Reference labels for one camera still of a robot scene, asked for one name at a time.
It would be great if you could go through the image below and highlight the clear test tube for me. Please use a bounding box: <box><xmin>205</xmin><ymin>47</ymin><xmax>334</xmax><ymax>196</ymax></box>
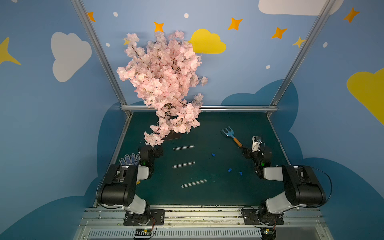
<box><xmin>172</xmin><ymin>162</ymin><xmax>196</xmax><ymax>169</ymax></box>
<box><xmin>182</xmin><ymin>179</ymin><xmax>207</xmax><ymax>188</ymax></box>
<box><xmin>173</xmin><ymin>145</ymin><xmax>195</xmax><ymax>151</ymax></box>

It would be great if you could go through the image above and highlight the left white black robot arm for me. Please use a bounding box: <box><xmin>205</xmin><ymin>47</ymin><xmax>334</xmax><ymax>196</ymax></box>
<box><xmin>97</xmin><ymin>145</ymin><xmax>165</xmax><ymax>226</ymax></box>

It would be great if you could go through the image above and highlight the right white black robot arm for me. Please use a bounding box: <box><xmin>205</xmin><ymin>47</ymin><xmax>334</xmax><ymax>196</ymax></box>
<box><xmin>241</xmin><ymin>147</ymin><xmax>332</xmax><ymax>226</ymax></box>

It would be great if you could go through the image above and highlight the small circuit board left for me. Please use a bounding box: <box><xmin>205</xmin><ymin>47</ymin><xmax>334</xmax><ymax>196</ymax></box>
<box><xmin>134</xmin><ymin>228</ymin><xmax>154</xmax><ymax>239</ymax></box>

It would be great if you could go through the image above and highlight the small circuit board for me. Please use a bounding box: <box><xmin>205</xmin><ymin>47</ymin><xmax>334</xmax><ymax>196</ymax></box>
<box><xmin>134</xmin><ymin>228</ymin><xmax>154</xmax><ymax>239</ymax></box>
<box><xmin>261</xmin><ymin>228</ymin><xmax>276</xmax><ymax>240</ymax></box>

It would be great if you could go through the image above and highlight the pink artificial cherry blossom tree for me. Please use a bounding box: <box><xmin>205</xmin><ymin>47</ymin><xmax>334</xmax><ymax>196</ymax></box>
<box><xmin>117</xmin><ymin>31</ymin><xmax>208</xmax><ymax>147</ymax></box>

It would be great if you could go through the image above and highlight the small circuit board right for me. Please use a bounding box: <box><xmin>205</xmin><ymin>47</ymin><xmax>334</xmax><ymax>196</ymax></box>
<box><xmin>261</xmin><ymin>228</ymin><xmax>276</xmax><ymax>240</ymax></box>

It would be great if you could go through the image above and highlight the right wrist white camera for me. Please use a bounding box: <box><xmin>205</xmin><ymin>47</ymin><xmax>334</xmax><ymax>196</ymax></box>
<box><xmin>251</xmin><ymin>136</ymin><xmax>263</xmax><ymax>152</ymax></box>

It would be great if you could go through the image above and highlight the blue garden fork wooden handle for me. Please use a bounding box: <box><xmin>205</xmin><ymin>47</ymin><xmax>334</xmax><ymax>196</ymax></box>
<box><xmin>221</xmin><ymin>127</ymin><xmax>243</xmax><ymax>148</ymax></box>

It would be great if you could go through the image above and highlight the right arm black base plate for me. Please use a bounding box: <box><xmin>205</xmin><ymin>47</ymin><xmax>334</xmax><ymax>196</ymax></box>
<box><xmin>240</xmin><ymin>208</ymin><xmax>284</xmax><ymax>227</ymax></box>

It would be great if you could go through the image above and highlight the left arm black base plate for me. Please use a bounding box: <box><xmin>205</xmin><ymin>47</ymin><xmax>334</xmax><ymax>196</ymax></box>
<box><xmin>123</xmin><ymin>209</ymin><xmax>165</xmax><ymax>226</ymax></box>

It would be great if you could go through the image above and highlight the aluminium front rail bed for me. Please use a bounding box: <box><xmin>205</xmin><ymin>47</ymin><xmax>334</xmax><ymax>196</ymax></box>
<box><xmin>74</xmin><ymin>205</ymin><xmax>333</xmax><ymax>240</ymax></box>

